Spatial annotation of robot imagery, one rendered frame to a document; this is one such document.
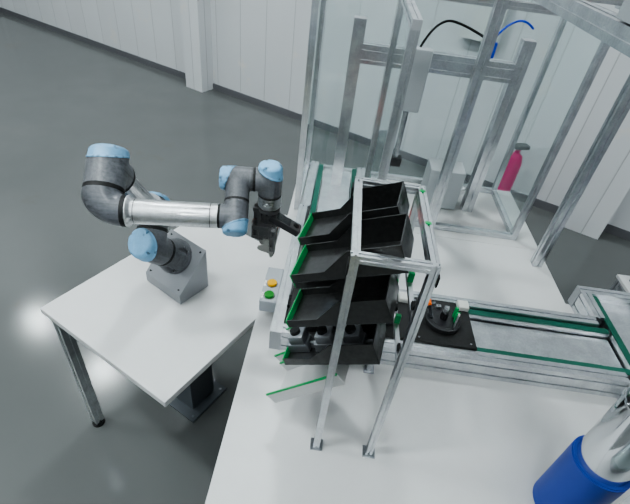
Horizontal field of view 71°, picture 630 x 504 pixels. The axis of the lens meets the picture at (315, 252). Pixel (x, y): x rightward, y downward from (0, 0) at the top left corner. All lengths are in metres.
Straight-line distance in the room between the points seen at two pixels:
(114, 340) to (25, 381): 1.20
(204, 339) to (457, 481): 1.01
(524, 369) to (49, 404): 2.33
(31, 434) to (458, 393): 2.07
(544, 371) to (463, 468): 0.51
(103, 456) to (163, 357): 0.94
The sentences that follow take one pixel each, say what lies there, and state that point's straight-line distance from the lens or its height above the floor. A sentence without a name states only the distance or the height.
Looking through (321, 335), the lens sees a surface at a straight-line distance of 1.24.
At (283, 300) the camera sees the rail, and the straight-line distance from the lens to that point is 1.80.
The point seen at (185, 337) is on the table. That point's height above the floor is 0.86.
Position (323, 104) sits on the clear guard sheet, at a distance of 2.76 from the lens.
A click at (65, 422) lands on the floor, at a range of 2.76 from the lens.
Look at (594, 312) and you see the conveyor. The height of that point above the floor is 0.96.
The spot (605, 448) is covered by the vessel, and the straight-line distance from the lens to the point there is 1.41.
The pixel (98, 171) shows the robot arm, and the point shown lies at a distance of 1.43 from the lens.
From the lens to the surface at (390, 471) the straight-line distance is 1.57.
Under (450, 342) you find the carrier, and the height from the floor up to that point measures 0.97.
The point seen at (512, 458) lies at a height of 0.86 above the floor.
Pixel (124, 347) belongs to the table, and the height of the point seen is 0.86.
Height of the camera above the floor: 2.23
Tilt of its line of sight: 39 degrees down
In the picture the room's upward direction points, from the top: 8 degrees clockwise
